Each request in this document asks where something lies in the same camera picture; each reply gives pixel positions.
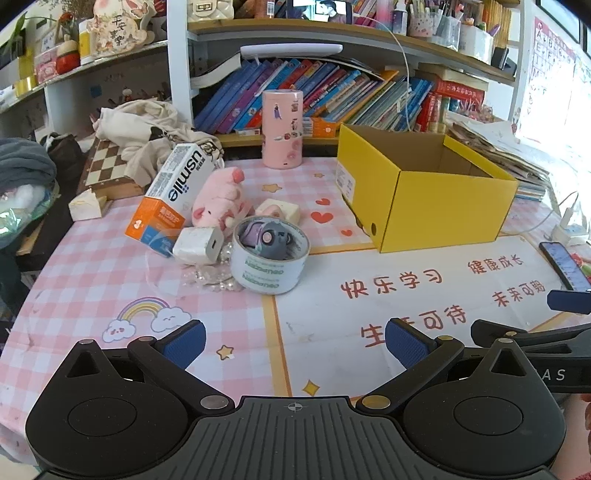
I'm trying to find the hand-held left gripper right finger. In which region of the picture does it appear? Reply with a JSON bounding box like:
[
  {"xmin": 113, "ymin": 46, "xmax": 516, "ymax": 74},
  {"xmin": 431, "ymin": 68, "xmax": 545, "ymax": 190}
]
[{"xmin": 355, "ymin": 318, "xmax": 533, "ymax": 417}]

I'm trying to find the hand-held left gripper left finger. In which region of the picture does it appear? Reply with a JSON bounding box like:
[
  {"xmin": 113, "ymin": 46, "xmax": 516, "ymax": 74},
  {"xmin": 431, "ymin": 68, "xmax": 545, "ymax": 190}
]
[{"xmin": 59, "ymin": 318, "xmax": 236, "ymax": 417}]

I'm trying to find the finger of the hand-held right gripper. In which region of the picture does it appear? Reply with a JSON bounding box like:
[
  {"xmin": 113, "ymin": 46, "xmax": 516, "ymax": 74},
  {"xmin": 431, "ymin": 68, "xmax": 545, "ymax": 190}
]
[
  {"xmin": 547, "ymin": 290, "xmax": 591, "ymax": 315},
  {"xmin": 471, "ymin": 319, "xmax": 591, "ymax": 355}
]

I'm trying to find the white charger adapter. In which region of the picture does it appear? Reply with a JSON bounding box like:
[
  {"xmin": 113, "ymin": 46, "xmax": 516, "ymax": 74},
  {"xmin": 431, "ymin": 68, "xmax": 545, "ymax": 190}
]
[{"xmin": 173, "ymin": 225, "xmax": 221, "ymax": 265}]

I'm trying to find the white tape roll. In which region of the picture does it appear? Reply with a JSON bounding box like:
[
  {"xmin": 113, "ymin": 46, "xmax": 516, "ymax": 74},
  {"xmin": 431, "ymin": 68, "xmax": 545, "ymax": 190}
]
[{"xmin": 230, "ymin": 217, "xmax": 311, "ymax": 295}]

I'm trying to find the purple grey toy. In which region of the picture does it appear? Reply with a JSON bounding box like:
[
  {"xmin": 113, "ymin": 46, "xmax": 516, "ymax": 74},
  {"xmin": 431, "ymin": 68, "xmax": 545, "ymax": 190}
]
[{"xmin": 242, "ymin": 220, "xmax": 293, "ymax": 260}]

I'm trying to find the yellow cardboard box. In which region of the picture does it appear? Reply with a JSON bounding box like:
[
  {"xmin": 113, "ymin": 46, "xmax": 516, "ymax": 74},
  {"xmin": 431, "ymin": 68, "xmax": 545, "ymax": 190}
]
[{"xmin": 336, "ymin": 124, "xmax": 519, "ymax": 254}]

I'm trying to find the small cream box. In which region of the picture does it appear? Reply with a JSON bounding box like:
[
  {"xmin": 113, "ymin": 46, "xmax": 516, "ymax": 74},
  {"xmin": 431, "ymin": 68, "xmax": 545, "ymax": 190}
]
[{"xmin": 255, "ymin": 198, "xmax": 302, "ymax": 227}]

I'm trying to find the pink checked desktop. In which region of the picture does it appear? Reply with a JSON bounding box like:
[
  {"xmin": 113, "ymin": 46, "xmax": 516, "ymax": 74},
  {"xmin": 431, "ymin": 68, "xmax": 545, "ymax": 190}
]
[{"xmin": 0, "ymin": 154, "xmax": 591, "ymax": 462}]

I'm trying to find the black smartphone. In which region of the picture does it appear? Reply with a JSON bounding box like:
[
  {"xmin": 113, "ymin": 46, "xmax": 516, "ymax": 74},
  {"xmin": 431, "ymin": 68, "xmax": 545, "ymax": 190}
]
[{"xmin": 539, "ymin": 241, "xmax": 591, "ymax": 292}]

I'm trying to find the pink plush pig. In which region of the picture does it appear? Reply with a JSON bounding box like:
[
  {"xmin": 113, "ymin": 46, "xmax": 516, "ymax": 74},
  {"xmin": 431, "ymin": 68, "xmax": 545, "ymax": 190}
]
[{"xmin": 191, "ymin": 167, "xmax": 254, "ymax": 229}]

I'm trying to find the white orange toothpaste box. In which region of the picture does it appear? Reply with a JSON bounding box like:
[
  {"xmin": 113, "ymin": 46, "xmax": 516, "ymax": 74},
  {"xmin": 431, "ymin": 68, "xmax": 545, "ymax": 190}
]
[{"xmin": 124, "ymin": 143, "xmax": 218, "ymax": 257}]

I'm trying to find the stack of paper booklets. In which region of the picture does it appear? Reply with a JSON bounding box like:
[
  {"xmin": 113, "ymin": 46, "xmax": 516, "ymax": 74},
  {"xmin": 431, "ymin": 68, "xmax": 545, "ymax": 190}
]
[{"xmin": 445, "ymin": 117, "xmax": 552, "ymax": 201}]

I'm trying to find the wooden chessboard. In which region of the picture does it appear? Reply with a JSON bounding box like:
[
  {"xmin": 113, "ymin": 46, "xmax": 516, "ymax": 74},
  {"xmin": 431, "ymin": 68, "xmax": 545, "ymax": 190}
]
[{"xmin": 76, "ymin": 138, "xmax": 148, "ymax": 201}]

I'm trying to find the iridescent plastic bag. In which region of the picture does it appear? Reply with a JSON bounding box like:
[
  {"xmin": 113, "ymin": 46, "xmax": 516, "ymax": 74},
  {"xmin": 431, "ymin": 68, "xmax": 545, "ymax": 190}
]
[{"xmin": 0, "ymin": 185, "xmax": 61, "ymax": 245}]

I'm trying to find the black bag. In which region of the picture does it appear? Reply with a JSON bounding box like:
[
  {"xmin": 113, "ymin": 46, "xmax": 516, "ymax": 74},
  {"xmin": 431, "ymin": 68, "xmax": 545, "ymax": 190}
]
[{"xmin": 46, "ymin": 133, "xmax": 88, "ymax": 185}]

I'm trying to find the beige cloth bag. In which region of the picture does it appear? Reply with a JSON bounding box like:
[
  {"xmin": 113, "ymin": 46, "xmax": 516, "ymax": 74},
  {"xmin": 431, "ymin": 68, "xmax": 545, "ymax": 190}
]
[{"xmin": 92, "ymin": 99, "xmax": 225, "ymax": 185}]

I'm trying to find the pink sticker canister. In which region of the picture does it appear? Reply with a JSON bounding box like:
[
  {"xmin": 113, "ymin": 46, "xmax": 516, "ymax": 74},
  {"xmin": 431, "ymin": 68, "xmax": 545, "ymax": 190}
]
[{"xmin": 262, "ymin": 89, "xmax": 304, "ymax": 169}]

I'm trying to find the orange small box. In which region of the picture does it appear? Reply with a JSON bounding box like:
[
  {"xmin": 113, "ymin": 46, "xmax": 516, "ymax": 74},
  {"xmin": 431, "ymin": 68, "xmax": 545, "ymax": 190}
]
[{"xmin": 302, "ymin": 117, "xmax": 340, "ymax": 138}]

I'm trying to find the grey blanket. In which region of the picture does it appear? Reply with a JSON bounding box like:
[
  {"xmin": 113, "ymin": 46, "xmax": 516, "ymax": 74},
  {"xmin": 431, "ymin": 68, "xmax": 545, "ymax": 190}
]
[{"xmin": 0, "ymin": 137, "xmax": 58, "ymax": 188}]

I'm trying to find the row of colourful books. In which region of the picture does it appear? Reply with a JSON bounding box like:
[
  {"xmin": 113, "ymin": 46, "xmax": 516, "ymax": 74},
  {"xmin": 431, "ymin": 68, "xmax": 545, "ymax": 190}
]
[{"xmin": 194, "ymin": 58, "xmax": 485, "ymax": 137}]

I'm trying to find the black white book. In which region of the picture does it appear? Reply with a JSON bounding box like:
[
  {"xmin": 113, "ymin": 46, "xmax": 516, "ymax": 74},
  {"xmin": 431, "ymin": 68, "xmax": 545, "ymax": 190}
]
[{"xmin": 189, "ymin": 53, "xmax": 243, "ymax": 88}]

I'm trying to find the white storage container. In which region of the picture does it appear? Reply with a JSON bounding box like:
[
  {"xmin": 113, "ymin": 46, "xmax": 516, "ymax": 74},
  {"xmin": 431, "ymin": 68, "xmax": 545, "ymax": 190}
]
[{"xmin": 459, "ymin": 23, "xmax": 495, "ymax": 65}]

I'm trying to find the white bookshelf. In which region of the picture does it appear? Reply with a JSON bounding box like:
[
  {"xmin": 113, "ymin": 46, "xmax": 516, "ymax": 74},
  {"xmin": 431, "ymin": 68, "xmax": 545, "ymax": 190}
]
[{"xmin": 0, "ymin": 0, "xmax": 527, "ymax": 148}]

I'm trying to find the red round doll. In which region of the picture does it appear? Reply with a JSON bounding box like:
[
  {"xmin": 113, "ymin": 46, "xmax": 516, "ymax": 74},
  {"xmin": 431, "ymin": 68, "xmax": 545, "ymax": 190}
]
[{"xmin": 55, "ymin": 34, "xmax": 81, "ymax": 75}]

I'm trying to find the pink tin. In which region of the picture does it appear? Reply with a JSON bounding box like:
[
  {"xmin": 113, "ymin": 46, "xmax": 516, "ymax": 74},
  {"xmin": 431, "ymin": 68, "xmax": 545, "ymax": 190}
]
[{"xmin": 34, "ymin": 48, "xmax": 58, "ymax": 84}]

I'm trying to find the white desk lamp bar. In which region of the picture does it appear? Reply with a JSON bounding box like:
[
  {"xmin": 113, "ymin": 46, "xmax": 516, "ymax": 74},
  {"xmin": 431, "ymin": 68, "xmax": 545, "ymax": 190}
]
[{"xmin": 240, "ymin": 44, "xmax": 343, "ymax": 60}]

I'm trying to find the pink pen cup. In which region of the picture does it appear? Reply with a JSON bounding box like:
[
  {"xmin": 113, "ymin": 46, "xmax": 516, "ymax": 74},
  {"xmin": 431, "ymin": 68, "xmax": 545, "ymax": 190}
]
[{"xmin": 409, "ymin": 11, "xmax": 437, "ymax": 38}]

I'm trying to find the white yellow jar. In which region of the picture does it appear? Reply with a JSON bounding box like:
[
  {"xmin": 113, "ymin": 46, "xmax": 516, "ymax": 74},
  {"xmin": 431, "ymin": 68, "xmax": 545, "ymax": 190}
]
[{"xmin": 78, "ymin": 18, "xmax": 95, "ymax": 65}]

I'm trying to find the rabbit decorative plaque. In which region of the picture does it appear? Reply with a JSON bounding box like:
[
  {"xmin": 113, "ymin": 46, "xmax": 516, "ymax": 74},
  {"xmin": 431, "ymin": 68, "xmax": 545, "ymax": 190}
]
[{"xmin": 90, "ymin": 0, "xmax": 153, "ymax": 58}]

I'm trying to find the pink gradient bottle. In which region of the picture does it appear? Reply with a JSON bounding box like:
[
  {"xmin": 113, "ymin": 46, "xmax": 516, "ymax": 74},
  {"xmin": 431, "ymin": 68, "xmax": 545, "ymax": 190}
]
[{"xmin": 378, "ymin": 0, "xmax": 408, "ymax": 37}]

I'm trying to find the white quilted bag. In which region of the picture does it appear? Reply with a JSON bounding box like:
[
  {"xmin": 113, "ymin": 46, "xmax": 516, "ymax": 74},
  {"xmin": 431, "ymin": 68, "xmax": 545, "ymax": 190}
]
[{"xmin": 187, "ymin": 0, "xmax": 236, "ymax": 21}]

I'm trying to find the tablet screen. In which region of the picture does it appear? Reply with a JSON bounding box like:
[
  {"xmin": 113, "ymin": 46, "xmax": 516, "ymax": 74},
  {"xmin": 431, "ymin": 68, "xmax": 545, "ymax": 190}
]
[{"xmin": 286, "ymin": 0, "xmax": 354, "ymax": 24}]

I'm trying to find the alphabet wall chart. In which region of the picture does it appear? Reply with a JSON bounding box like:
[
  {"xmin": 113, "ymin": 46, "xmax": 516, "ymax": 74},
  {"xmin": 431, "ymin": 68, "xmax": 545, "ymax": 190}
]
[{"xmin": 519, "ymin": 16, "xmax": 591, "ymax": 139}]

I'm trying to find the white cable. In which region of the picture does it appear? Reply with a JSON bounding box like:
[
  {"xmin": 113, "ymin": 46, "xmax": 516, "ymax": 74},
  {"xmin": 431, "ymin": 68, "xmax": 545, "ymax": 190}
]
[{"xmin": 355, "ymin": 16, "xmax": 413, "ymax": 132}]

